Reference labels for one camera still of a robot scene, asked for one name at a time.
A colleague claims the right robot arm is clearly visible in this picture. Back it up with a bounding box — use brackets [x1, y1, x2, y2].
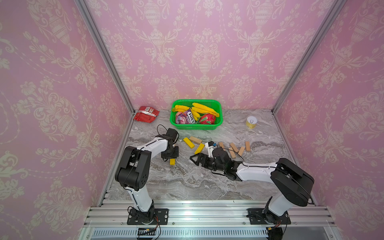
[190, 147, 315, 225]

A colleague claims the frame post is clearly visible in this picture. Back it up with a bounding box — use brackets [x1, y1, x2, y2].
[271, 0, 347, 116]
[75, 0, 135, 115]

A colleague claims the red dragon fruit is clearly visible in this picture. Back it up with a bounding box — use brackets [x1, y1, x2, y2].
[199, 114, 216, 125]

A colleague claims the banana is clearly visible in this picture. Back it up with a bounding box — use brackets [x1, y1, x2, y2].
[172, 105, 201, 121]
[192, 103, 220, 117]

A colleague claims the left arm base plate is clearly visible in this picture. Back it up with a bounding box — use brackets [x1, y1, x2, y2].
[127, 207, 169, 225]

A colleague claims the right banana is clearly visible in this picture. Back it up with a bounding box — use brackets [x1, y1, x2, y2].
[192, 103, 220, 117]

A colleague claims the wooden block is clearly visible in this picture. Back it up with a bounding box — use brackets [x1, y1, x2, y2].
[238, 147, 246, 156]
[189, 136, 203, 144]

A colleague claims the purple snack packet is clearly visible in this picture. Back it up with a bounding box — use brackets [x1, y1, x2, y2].
[175, 110, 196, 125]

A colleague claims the red snack bag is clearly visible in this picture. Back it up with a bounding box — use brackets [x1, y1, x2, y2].
[134, 106, 160, 123]

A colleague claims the green plastic basket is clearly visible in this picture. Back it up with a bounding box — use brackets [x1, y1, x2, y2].
[170, 99, 224, 130]

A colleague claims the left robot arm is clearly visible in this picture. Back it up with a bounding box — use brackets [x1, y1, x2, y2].
[115, 128, 179, 225]

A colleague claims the wooden block right four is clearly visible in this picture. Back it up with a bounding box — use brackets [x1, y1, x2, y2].
[245, 141, 251, 152]

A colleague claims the wooden block right two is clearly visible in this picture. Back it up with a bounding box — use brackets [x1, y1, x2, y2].
[230, 143, 239, 153]

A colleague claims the left frame post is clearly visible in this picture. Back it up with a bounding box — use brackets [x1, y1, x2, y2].
[75, 0, 135, 115]

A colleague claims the left banana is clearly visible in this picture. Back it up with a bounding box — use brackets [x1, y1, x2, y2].
[172, 105, 201, 121]

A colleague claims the wooden block right three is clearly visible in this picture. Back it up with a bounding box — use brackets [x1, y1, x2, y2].
[229, 148, 236, 159]

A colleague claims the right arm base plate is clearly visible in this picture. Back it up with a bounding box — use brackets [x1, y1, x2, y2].
[246, 208, 292, 226]

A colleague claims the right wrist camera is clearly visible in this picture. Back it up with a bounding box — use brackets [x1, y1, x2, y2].
[205, 141, 217, 158]

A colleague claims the right frame post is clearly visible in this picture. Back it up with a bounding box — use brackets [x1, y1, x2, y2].
[271, 0, 347, 116]

